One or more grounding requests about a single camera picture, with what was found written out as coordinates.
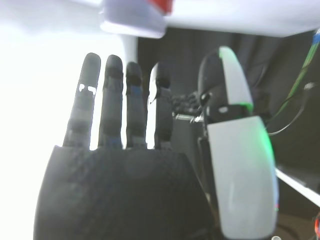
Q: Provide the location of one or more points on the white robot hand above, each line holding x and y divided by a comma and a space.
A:
120, 195

